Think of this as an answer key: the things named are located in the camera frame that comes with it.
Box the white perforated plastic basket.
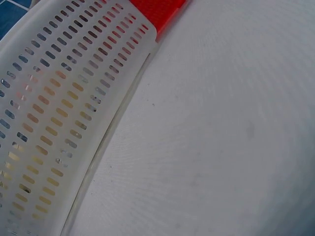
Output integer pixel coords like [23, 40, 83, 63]
[0, 0, 158, 236]

